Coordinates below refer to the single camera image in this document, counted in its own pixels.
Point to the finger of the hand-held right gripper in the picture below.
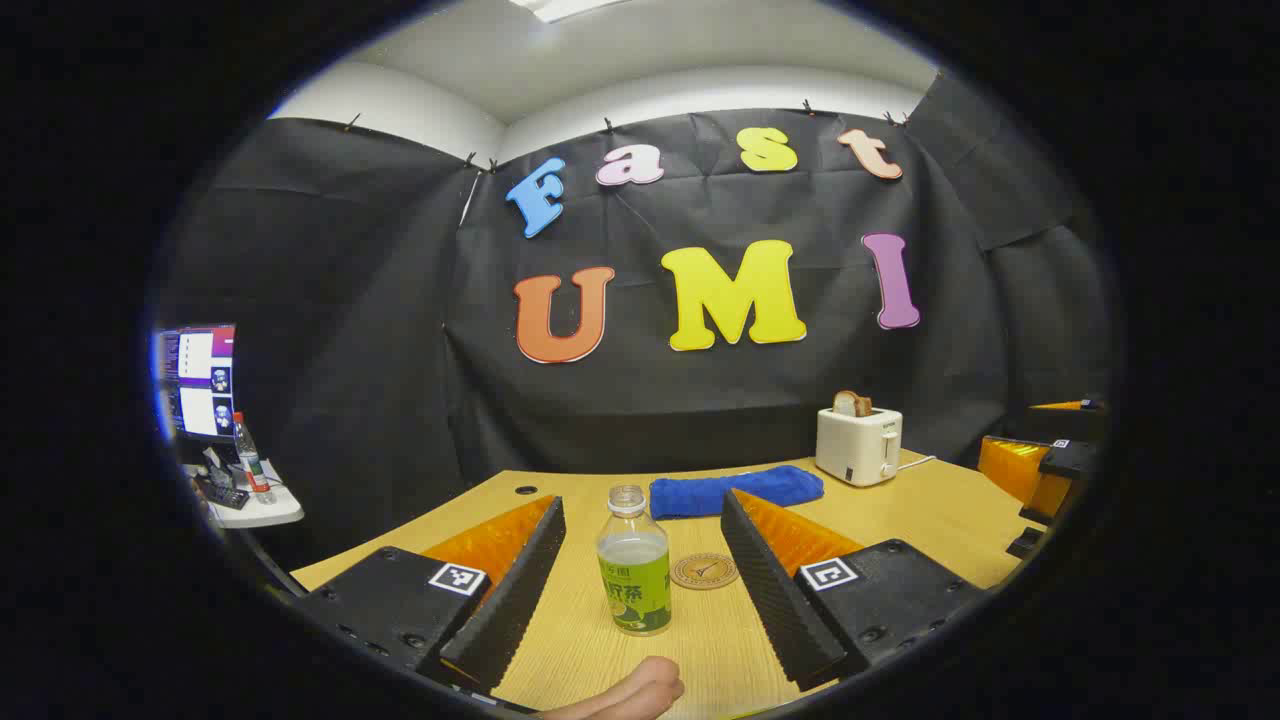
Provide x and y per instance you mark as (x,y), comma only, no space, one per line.
(1065,460)
(1075,420)

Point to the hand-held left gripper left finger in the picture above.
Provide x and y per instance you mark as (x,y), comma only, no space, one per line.
(510,600)

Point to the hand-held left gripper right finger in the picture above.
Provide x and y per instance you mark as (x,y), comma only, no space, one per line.
(770,600)

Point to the round brown coaster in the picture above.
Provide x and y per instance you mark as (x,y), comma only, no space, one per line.
(704,571)

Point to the green label water bottle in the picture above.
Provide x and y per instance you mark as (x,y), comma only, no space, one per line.
(634,580)

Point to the small red cap bottle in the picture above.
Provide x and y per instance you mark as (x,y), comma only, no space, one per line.
(252,465)

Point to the blue folded towel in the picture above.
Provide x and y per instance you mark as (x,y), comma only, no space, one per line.
(735,490)

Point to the white toaster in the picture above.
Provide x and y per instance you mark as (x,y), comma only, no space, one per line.
(858,445)

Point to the bread slice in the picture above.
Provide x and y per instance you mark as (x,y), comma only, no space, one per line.
(852,403)

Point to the black backdrop cloth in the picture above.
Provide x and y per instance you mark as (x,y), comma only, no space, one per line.
(380,400)

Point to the white side table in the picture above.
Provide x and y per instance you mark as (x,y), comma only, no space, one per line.
(270,510)

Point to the black remote control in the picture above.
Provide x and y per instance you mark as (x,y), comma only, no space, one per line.
(222,493)

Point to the computer monitor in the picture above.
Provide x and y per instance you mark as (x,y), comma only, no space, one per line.
(200,380)

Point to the ceiling light panel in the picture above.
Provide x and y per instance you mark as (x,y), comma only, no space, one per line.
(560,6)

